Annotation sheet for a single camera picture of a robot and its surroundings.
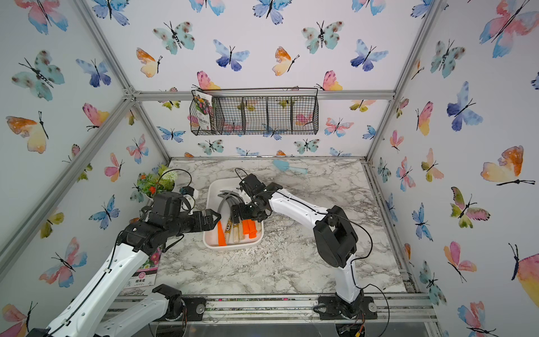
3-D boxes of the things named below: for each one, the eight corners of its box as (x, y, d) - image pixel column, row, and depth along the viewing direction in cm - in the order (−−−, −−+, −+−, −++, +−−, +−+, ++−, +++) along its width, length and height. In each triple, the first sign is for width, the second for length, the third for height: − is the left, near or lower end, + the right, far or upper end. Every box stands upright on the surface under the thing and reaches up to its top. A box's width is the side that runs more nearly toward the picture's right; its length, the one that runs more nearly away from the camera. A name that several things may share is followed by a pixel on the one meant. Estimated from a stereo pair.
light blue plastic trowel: (271, 166, 120) (270, 164, 119) (275, 160, 124) (275, 157, 122) (304, 178, 115) (304, 175, 113) (307, 170, 118) (308, 168, 117)
